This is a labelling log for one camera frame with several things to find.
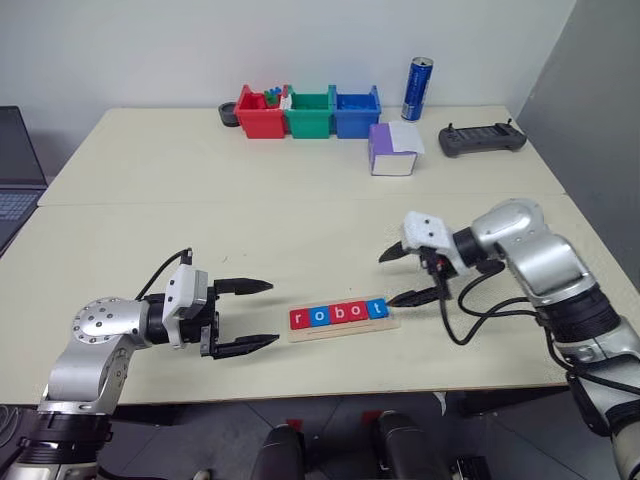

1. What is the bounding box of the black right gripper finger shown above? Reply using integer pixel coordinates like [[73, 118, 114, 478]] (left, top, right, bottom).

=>
[[388, 285, 444, 308], [377, 239, 413, 265]]

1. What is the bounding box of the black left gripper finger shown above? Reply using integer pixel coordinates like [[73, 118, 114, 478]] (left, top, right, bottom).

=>
[[213, 277, 275, 298], [209, 333, 281, 363]]

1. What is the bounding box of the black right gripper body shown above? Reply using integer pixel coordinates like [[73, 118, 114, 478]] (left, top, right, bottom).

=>
[[417, 246, 459, 302]]

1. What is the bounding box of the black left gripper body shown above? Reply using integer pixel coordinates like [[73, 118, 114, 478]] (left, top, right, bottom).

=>
[[179, 283, 222, 359]]

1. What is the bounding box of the wooden letter tray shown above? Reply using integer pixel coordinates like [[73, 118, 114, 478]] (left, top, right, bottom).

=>
[[287, 299, 402, 344]]

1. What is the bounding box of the purple and white box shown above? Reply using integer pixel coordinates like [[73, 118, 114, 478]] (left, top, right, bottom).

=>
[[368, 121, 425, 177]]

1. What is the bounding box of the dark rounded shape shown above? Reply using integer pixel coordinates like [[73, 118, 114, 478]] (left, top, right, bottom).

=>
[[249, 424, 306, 480], [375, 410, 431, 480]]

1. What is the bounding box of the blue plastic bin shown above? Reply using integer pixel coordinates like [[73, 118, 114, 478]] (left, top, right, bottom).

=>
[[329, 84, 381, 140]]

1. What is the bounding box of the dark grey handheld controller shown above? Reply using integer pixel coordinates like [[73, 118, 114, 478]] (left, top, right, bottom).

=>
[[438, 118, 528, 159]]

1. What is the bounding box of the green plastic bin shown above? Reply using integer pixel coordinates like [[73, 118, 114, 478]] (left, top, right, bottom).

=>
[[283, 84, 335, 140]]

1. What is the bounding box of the red plastic bin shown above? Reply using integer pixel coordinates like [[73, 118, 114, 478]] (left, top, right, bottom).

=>
[[234, 83, 290, 140]]

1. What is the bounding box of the blue drink can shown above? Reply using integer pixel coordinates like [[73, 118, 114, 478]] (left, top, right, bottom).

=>
[[400, 56, 434, 123]]

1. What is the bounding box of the dark grey round dish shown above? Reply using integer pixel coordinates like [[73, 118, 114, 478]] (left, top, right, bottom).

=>
[[218, 101, 241, 129]]

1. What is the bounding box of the grey laptop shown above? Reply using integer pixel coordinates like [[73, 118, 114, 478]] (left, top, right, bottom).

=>
[[0, 105, 50, 256]]

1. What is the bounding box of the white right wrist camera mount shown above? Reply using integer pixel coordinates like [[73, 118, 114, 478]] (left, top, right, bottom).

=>
[[402, 210, 471, 274]]

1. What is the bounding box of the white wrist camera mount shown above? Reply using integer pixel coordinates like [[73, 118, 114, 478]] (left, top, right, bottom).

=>
[[164, 264, 209, 350], [402, 210, 471, 274]]

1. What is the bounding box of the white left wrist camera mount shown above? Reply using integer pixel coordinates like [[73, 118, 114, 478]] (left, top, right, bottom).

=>
[[164, 264, 209, 350]]

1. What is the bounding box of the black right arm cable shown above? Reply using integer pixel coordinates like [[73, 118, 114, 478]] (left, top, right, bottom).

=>
[[439, 259, 551, 347]]

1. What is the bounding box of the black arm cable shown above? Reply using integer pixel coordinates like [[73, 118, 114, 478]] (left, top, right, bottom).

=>
[[439, 259, 551, 347], [134, 248, 195, 301]]

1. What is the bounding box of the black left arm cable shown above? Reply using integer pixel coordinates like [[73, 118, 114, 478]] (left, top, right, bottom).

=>
[[134, 248, 195, 301]]

